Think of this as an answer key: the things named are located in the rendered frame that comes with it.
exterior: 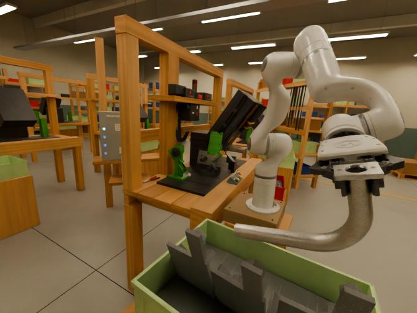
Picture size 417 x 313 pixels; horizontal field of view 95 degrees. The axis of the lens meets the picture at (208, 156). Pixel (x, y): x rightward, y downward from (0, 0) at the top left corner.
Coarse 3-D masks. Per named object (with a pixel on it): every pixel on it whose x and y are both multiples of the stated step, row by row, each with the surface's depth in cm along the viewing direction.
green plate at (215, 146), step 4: (212, 132) 169; (216, 132) 167; (220, 132) 166; (212, 136) 168; (216, 136) 167; (220, 136) 165; (212, 140) 168; (216, 140) 167; (220, 140) 165; (208, 144) 169; (212, 144) 168; (216, 144) 166; (220, 144) 165; (208, 148) 169; (212, 148) 168; (216, 148) 166; (220, 148) 166; (208, 152) 169; (212, 152) 167; (216, 152) 166
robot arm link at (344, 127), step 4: (336, 128) 42; (340, 128) 41; (344, 128) 41; (348, 128) 41; (352, 128) 40; (356, 128) 40; (328, 132) 44; (332, 132) 42; (336, 132) 42; (360, 132) 40; (328, 136) 43; (324, 140) 44; (320, 144) 45
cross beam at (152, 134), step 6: (186, 126) 198; (192, 126) 208; (198, 126) 219; (204, 126) 233; (144, 132) 145; (150, 132) 151; (156, 132) 157; (144, 138) 146; (150, 138) 152; (156, 138) 158
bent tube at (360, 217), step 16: (336, 176) 28; (352, 176) 27; (368, 176) 26; (384, 176) 25; (352, 192) 28; (368, 192) 27; (352, 208) 29; (368, 208) 28; (240, 224) 43; (352, 224) 30; (368, 224) 29; (256, 240) 40; (272, 240) 38; (288, 240) 37; (304, 240) 35; (320, 240) 34; (336, 240) 32; (352, 240) 31
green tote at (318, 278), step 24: (216, 240) 88; (240, 240) 81; (168, 264) 68; (264, 264) 77; (288, 264) 72; (312, 264) 67; (144, 288) 53; (312, 288) 69; (336, 288) 64; (360, 288) 61; (144, 312) 55; (168, 312) 48
